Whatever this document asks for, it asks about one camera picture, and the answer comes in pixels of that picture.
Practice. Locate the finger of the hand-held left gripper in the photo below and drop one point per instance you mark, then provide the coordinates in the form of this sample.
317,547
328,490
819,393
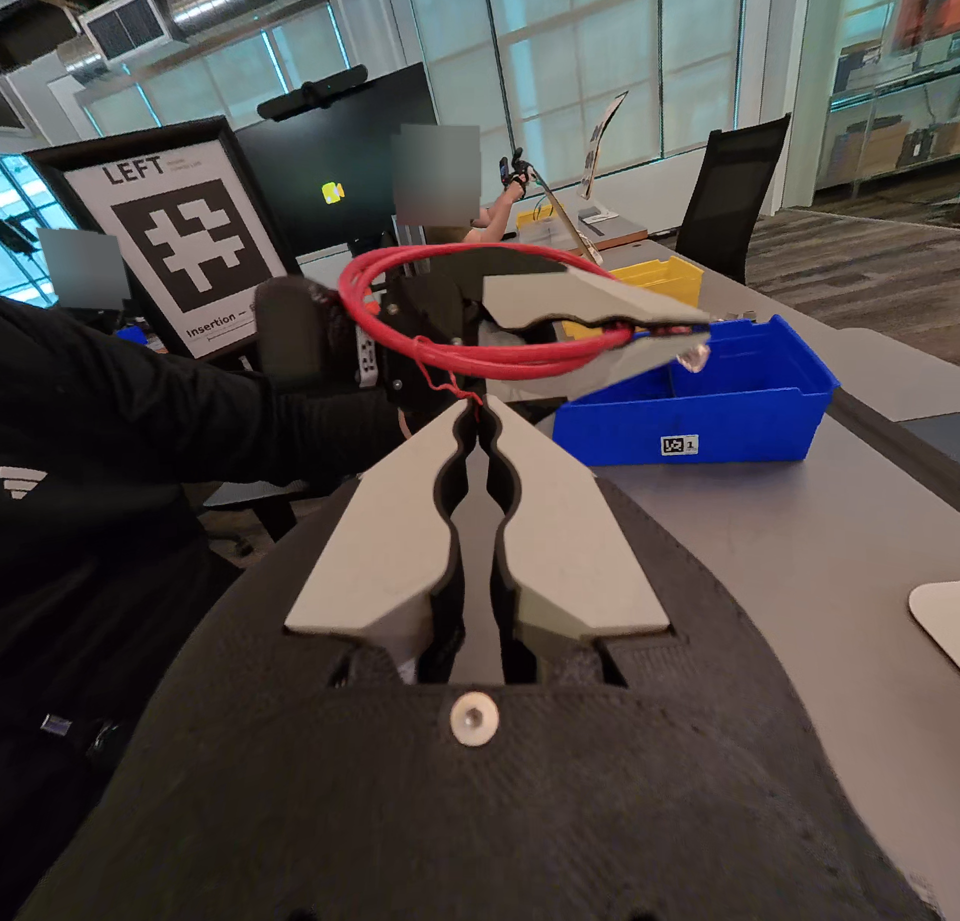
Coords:
570,291
645,351

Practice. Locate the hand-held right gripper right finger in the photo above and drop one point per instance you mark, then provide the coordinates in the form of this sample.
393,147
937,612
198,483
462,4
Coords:
585,553

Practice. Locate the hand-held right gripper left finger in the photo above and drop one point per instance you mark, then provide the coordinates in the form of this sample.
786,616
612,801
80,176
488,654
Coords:
375,553

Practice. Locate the blue bin with tag sticker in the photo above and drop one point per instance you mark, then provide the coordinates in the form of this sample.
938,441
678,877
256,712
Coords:
750,418

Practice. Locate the person's left forearm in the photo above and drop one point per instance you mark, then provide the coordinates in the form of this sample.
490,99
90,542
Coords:
150,411

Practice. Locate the person's left hand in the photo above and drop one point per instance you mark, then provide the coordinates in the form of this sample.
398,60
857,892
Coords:
300,328

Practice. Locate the tilted wooden board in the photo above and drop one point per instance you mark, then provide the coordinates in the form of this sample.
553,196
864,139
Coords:
570,223

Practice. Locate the large yellow bin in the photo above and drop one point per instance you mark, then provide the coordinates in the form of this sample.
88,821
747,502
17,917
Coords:
660,276

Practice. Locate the small yellow bin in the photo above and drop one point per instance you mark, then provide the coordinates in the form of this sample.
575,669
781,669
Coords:
529,220

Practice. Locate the curved paper sign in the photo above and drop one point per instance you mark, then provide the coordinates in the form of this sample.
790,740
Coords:
604,141

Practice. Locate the black mesh chair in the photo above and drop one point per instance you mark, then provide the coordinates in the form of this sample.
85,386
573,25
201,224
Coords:
735,186

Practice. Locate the framed marker sign on easel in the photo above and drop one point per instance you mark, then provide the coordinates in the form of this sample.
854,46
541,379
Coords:
195,246

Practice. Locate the storage shelves behind glass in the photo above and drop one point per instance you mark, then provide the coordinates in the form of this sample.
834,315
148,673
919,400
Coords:
885,141

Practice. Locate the black wall monitor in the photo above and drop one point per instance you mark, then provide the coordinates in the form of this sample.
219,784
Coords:
315,156

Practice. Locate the black camera bar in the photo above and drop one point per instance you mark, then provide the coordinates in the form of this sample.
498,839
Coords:
315,92

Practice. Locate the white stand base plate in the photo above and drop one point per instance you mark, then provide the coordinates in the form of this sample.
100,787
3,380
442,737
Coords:
941,621

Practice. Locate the large duct vent grille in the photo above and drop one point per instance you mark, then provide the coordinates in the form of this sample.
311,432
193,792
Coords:
127,25

